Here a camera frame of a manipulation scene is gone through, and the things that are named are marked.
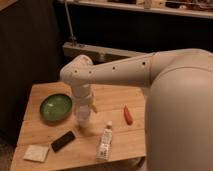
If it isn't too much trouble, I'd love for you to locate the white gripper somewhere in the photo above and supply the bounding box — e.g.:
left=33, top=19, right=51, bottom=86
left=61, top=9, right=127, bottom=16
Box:
left=72, top=84, right=98, bottom=115

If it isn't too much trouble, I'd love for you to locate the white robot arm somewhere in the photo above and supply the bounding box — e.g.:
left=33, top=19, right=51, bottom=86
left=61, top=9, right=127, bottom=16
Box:
left=60, top=49, right=213, bottom=171

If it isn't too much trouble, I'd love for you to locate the clear plastic cup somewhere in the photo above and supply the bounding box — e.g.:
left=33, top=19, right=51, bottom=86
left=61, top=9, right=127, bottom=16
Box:
left=76, top=106, right=91, bottom=128

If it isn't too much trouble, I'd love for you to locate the green bowl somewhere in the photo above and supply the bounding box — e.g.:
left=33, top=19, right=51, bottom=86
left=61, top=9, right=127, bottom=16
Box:
left=39, top=93, right=72, bottom=122

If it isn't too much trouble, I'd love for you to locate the black rectangular phone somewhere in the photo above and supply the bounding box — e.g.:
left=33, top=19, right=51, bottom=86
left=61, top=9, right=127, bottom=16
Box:
left=51, top=131, right=75, bottom=152

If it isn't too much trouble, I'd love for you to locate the white bottle with label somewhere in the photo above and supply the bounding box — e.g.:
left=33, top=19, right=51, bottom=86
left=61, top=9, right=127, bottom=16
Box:
left=96, top=121, right=113, bottom=161

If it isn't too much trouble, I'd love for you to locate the low white shelf bench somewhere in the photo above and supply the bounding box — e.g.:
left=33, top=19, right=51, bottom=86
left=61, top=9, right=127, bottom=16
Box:
left=63, top=42, right=143, bottom=62

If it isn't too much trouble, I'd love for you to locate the metal stand pole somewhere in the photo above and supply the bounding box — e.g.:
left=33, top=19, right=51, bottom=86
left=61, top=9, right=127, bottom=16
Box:
left=64, top=0, right=77, bottom=46

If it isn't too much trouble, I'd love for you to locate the beige square sponge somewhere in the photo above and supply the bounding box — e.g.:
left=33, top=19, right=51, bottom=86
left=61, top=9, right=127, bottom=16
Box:
left=23, top=145, right=49, bottom=162

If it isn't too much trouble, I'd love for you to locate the upper wall shelf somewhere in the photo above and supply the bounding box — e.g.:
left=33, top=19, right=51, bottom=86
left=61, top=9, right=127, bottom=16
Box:
left=57, top=0, right=213, bottom=19

